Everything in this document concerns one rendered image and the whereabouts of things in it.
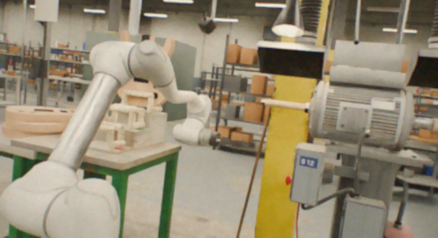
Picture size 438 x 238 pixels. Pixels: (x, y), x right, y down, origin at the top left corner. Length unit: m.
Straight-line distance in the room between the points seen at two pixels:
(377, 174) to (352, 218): 0.21
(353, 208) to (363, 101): 0.42
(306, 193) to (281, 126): 1.26
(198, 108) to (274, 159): 0.94
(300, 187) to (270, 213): 1.37
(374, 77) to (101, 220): 1.13
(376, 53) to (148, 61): 0.98
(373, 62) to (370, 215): 0.66
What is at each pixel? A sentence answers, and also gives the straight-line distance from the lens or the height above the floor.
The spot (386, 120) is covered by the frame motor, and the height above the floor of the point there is 1.25.
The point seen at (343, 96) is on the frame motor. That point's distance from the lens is 1.51.
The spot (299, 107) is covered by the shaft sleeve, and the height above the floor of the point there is 1.25.
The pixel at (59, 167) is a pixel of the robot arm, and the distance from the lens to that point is 1.24.
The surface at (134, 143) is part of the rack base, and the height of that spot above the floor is 0.96.
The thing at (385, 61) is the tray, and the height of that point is 1.49.
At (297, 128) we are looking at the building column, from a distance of 2.51.
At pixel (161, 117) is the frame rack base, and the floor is 1.08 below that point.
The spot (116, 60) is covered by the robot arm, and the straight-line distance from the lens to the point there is 1.39.
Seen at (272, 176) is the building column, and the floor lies 0.68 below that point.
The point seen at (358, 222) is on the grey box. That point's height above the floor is 0.85.
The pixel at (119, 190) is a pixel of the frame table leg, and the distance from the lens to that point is 1.58.
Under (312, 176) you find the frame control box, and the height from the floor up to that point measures 1.03.
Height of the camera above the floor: 1.32
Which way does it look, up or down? 6 degrees down
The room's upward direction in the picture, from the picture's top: 7 degrees clockwise
